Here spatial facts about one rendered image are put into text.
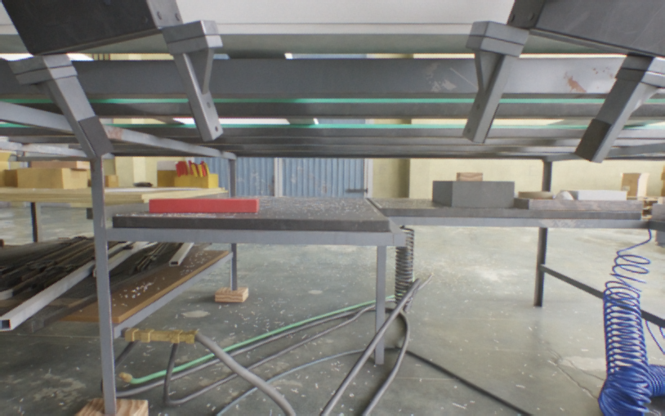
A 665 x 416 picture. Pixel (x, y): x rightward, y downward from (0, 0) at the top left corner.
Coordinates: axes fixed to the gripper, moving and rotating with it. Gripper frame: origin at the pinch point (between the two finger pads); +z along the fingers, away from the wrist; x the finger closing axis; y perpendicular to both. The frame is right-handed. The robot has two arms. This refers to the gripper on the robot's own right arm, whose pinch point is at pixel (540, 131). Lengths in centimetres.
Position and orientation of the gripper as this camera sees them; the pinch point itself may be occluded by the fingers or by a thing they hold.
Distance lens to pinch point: 40.3
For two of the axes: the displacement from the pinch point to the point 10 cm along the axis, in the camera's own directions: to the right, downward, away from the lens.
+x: 9.8, 1.3, 1.3
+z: -1.7, 8.7, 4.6
